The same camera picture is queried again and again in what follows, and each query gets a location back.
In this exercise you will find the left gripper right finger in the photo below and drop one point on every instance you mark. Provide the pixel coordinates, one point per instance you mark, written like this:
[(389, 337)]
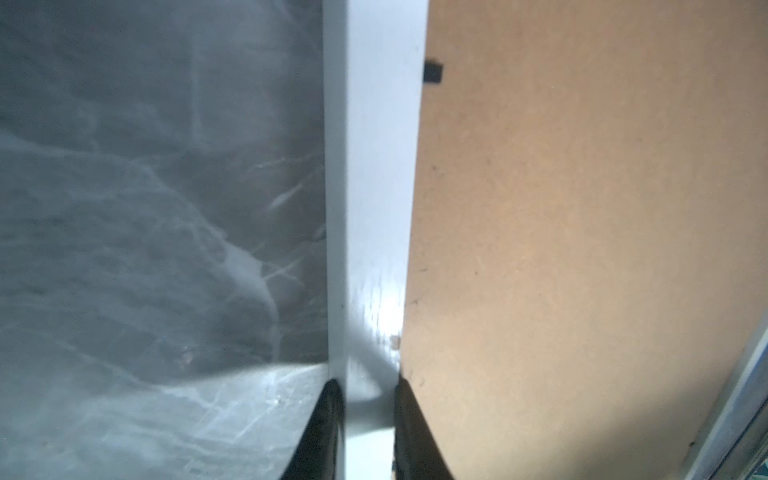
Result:
[(416, 453)]

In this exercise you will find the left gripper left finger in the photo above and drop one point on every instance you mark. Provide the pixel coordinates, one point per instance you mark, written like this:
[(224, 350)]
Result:
[(316, 453)]

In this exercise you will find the brown cardboard backing board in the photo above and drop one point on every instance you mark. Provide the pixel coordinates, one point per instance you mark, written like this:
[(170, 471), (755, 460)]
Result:
[(589, 247)]

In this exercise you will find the white picture frame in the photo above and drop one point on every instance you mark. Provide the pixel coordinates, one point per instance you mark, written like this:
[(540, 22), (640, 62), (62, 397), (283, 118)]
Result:
[(373, 62)]

